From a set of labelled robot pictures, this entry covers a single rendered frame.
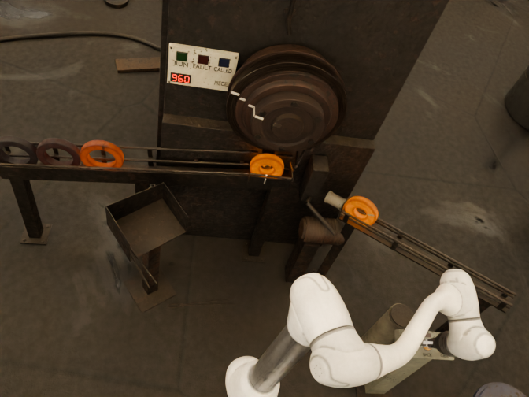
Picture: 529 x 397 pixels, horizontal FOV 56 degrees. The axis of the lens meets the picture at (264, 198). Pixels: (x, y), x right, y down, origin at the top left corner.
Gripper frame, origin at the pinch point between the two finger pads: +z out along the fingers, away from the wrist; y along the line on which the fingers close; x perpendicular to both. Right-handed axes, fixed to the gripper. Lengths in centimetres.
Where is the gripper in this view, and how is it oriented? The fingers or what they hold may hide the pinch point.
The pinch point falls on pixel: (421, 343)
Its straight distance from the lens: 210.4
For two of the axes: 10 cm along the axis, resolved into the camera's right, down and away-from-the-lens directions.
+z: -1.8, 2.7, 9.4
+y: -9.8, -1.0, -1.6
